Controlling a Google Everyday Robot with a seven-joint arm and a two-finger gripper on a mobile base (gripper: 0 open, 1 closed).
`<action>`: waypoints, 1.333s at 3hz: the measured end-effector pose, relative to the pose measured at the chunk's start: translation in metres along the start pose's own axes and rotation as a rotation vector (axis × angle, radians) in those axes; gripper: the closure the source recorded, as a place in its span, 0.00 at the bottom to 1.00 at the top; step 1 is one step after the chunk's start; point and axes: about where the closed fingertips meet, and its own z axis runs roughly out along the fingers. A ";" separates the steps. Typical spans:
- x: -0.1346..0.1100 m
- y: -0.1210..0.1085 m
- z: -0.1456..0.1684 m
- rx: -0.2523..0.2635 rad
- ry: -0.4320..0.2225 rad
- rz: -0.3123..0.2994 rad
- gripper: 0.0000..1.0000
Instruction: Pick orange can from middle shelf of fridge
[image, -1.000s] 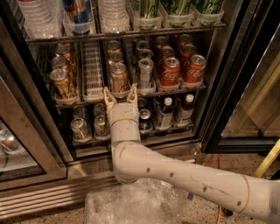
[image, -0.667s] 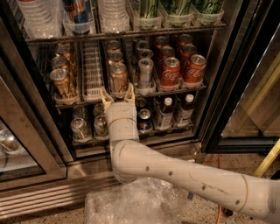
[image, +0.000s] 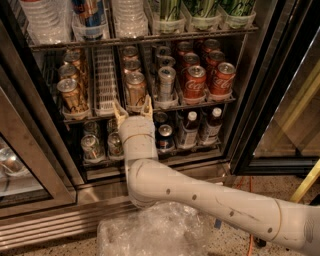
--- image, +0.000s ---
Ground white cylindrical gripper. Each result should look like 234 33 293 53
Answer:
112 95 155 147

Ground gold can row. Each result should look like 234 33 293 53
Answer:
122 45 139 61
58 64 87 95
57 78 88 114
125 72 147 106
123 60 141 74
63 49 89 84

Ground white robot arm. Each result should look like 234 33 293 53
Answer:
112 97 320 256

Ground back right blue pepsi can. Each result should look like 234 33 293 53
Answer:
153 112 168 128

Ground blue pepsi can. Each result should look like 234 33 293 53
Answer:
157 124 174 150
153 112 168 128

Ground front right blue pepsi can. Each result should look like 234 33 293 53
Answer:
157 124 174 150

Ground back left clear can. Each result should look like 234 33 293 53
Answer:
83 121 101 138

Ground front slim silver can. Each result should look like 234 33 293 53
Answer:
158 66 176 102

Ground slim silver can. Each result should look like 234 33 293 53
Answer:
158 56 176 67
155 46 171 61
158 66 176 102

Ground front left clear green can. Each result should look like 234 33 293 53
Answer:
81 134 104 160

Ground middle slim silver can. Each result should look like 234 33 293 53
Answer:
158 56 176 67

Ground front left red cola can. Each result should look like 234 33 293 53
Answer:
184 65 206 99

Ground red cola can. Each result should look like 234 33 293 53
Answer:
201 39 220 56
184 65 206 99
176 41 193 59
182 53 200 72
206 50 225 75

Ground back slim silver can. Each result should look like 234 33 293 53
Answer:
155 46 171 61

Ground middle left red cola can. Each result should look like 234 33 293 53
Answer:
182 53 200 72

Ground back left red cola can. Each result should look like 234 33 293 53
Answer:
176 41 193 59

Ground stainless steel fridge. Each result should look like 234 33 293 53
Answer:
0 0 288 252

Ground front right orange cola can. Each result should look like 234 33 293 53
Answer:
209 62 236 95

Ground middle right red cola can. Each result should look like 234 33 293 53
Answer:
206 50 225 75

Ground blue red bull can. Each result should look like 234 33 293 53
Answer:
71 0 106 41

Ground back right red cola can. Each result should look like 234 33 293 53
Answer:
201 39 220 56

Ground left green tall can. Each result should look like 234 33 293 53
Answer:
159 0 181 21

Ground green tall can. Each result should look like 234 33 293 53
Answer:
220 0 256 16
159 0 181 21
183 0 219 18

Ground left closed fridge door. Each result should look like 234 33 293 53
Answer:
0 70 76 219

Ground middle green tall can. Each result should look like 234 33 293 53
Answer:
183 0 219 18

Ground right green tall can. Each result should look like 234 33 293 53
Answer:
220 0 256 16

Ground open glass fridge door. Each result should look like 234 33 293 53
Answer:
230 0 320 176

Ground left brown juice bottle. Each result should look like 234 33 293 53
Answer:
177 111 199 149

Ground brown juice bottle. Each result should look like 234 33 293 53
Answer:
177 111 199 149
199 107 222 145

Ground right brown juice bottle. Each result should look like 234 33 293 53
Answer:
199 107 222 145

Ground clear water bottle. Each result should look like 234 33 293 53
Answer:
112 0 148 38
19 0 72 45

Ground left clear water bottle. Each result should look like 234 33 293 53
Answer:
19 0 72 45

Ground blue tape cross mark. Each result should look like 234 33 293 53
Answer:
214 219 222 230

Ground yellow black tripod stand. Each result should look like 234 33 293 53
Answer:
253 159 320 248

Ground empty white wire can tray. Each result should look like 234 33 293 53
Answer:
93 47 119 117

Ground orange extension cable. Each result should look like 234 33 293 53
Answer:
233 175 255 256

